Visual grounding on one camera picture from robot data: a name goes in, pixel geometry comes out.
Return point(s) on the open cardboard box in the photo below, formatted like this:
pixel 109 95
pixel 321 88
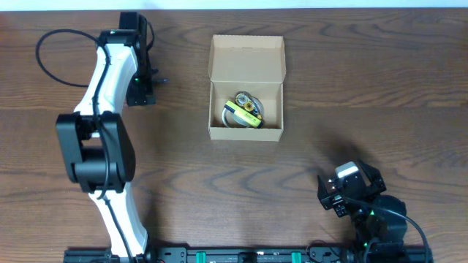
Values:
pixel 256 65

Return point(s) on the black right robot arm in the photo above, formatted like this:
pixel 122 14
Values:
pixel 380 222

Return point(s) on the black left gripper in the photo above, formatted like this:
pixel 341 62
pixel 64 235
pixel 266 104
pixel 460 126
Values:
pixel 145 84

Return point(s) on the black ballpoint pen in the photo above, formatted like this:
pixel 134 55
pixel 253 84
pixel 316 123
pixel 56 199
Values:
pixel 159 80

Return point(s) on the clear adhesive tape roll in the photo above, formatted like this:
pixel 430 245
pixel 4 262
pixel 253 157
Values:
pixel 257 104

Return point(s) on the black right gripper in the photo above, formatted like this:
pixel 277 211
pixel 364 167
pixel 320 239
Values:
pixel 333 200

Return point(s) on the white masking tape roll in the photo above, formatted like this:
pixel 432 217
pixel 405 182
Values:
pixel 228 118

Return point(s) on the yellow highlighter marker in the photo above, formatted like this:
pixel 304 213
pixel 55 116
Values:
pixel 253 121

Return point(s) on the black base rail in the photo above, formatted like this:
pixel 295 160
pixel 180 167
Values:
pixel 282 255

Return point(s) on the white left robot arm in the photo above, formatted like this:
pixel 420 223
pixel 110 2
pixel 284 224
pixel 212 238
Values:
pixel 96 148

